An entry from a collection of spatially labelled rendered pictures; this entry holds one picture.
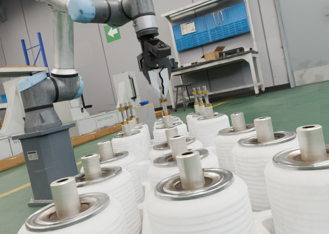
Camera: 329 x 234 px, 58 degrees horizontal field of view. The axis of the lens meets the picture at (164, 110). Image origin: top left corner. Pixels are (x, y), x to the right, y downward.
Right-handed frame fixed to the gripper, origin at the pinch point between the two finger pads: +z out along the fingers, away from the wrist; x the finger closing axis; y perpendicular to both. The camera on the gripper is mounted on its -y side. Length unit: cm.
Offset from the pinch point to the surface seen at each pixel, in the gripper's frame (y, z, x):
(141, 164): -14.7, 16.5, 15.0
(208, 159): -55, 9, 16
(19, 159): 199, 30, 68
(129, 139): -11.2, 10.1, 16.0
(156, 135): -11.8, 10.8, 8.6
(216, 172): -61, 9, 19
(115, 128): 290, 30, -36
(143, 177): -14.7, 19.9, 15.2
